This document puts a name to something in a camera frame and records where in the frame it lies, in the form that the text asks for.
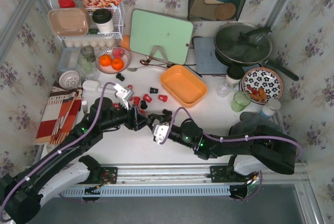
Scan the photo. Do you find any grey induction cooker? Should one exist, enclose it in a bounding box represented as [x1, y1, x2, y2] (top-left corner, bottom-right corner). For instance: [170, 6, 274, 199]
[192, 37, 228, 76]

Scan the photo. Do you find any egg tray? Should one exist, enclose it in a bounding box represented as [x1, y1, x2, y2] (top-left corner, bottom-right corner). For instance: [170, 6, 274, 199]
[64, 39, 118, 50]

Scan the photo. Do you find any small cup black lid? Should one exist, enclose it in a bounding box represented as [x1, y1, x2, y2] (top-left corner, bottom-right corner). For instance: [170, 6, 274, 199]
[226, 65, 245, 84]

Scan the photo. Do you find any white blue bottle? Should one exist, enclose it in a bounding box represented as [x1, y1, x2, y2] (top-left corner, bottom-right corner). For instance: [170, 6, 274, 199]
[258, 98, 281, 119]

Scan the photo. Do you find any grey cloth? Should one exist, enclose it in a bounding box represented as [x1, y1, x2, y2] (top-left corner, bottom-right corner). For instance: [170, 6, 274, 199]
[229, 111, 284, 136]

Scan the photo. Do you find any clear glass jar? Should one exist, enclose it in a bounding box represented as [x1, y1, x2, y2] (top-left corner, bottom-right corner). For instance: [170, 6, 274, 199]
[77, 45, 96, 76]

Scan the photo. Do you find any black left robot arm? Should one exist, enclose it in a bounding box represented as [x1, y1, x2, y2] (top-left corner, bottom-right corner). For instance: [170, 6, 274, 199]
[1, 97, 152, 223]

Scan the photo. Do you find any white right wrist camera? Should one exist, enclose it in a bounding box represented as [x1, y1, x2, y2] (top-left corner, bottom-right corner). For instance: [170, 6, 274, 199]
[152, 125, 169, 145]

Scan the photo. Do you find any black coffee capsule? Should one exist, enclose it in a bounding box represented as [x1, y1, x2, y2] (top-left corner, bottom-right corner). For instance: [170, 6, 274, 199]
[116, 73, 125, 81]
[140, 100, 148, 110]
[149, 87, 159, 94]
[162, 109, 173, 116]

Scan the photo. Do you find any white strainer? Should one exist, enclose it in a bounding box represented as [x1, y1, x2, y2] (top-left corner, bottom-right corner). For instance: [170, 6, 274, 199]
[58, 70, 80, 90]

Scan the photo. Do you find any blue flower patterned plate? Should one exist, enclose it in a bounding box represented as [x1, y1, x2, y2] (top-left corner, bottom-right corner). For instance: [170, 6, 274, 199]
[242, 67, 283, 105]

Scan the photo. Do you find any green cutting board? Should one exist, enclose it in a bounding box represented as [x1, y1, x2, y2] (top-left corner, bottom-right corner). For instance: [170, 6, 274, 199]
[129, 9, 194, 65]

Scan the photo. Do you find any green translucent cup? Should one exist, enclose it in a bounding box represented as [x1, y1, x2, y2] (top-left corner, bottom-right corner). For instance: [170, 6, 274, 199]
[231, 91, 251, 112]

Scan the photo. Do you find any striped red cloth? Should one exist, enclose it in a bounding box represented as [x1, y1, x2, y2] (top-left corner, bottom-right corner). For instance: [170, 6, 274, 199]
[34, 82, 82, 145]

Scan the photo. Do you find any beige plastic container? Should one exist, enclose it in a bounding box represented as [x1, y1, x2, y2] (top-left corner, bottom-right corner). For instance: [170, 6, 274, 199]
[48, 7, 90, 37]

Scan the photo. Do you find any red lidded jar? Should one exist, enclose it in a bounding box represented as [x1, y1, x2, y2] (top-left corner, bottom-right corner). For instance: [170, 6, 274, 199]
[58, 0, 76, 8]

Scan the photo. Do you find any clear blue rimmed container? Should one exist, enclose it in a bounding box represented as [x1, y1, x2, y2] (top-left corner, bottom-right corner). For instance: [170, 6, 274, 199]
[57, 48, 80, 72]

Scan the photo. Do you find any black frying pan with lid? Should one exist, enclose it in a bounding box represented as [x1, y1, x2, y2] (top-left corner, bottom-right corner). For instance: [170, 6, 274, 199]
[213, 22, 299, 81]

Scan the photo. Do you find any bowl with fruit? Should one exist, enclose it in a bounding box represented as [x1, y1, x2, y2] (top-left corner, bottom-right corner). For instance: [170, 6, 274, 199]
[95, 46, 132, 74]

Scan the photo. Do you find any white wire rack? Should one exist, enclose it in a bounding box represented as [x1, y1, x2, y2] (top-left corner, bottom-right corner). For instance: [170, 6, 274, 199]
[49, 0, 125, 41]

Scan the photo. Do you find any metal spoon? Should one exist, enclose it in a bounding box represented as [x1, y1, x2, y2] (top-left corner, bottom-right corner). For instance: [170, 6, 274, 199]
[126, 60, 173, 72]

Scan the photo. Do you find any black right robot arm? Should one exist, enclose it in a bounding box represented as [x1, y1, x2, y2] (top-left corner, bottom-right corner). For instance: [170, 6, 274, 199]
[147, 112, 302, 175]

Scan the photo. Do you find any orange plastic storage basket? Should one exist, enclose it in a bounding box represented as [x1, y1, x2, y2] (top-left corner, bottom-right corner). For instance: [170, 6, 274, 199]
[160, 65, 208, 108]

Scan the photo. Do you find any white cup black lid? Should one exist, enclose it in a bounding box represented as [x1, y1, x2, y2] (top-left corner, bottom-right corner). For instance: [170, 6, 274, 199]
[92, 8, 114, 33]

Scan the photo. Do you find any black mesh organizer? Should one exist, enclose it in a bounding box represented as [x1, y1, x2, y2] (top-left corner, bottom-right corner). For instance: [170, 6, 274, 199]
[187, 0, 246, 21]

